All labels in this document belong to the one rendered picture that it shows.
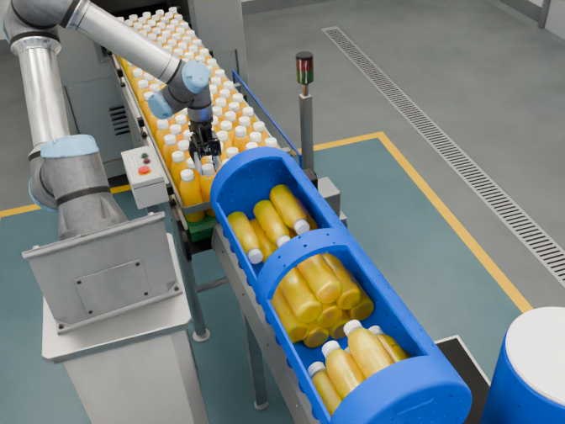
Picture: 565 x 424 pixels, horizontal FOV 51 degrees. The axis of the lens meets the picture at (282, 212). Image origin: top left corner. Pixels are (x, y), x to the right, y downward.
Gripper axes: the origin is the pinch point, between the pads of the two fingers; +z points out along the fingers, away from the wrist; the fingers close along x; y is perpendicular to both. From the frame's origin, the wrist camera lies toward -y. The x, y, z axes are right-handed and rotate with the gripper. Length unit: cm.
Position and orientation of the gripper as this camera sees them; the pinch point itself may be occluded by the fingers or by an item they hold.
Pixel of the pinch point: (208, 168)
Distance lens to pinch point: 190.0
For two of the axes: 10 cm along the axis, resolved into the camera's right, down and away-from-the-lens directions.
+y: 3.7, 5.7, -7.4
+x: 9.3, -2.7, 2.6
